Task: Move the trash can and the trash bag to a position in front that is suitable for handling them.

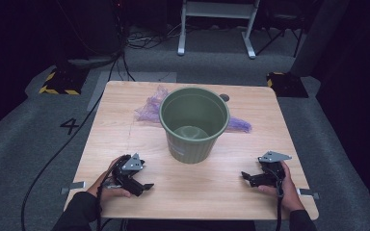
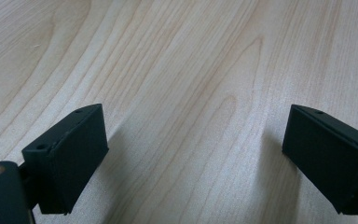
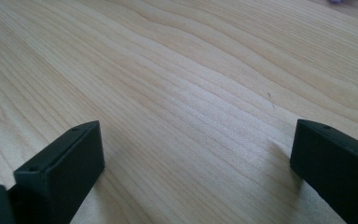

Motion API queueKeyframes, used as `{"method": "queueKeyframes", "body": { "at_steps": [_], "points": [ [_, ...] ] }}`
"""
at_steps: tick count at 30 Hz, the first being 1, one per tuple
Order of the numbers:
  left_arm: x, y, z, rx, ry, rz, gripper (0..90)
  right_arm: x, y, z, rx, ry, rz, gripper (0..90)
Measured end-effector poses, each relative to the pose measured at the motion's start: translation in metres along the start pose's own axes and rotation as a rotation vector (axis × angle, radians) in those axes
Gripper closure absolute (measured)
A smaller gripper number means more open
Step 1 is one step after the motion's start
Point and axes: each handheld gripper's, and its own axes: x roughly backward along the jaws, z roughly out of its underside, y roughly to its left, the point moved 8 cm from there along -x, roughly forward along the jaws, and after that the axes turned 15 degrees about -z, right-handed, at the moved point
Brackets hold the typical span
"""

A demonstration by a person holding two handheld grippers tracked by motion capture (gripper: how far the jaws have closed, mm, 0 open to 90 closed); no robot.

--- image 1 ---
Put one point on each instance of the green plastic trash bin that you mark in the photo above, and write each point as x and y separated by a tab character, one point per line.
189	150

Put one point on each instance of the grey pillar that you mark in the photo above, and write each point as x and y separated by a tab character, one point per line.
318	38

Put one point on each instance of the black equipment stand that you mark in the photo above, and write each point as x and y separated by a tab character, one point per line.
90	32

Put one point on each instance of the black folding stand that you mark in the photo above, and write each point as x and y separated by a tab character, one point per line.
282	19

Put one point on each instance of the purple plastic bag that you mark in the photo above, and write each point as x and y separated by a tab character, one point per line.
151	109

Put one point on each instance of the grey table bracket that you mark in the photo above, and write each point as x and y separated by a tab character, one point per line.
308	193
75	186

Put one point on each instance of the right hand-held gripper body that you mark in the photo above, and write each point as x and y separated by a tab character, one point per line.
273	166

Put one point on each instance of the white metal stand frame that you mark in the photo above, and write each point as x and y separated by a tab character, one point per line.
216	9

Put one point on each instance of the person's left hand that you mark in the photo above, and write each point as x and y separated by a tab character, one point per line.
104	189

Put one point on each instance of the black yellow striped base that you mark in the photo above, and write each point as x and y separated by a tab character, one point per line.
289	85
66	82

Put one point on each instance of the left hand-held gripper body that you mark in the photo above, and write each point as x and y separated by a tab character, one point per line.
131	164

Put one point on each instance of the dark round table grommet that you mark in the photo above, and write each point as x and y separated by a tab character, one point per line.
224	97

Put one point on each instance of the person's right hand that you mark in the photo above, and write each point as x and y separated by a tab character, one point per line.
290	195

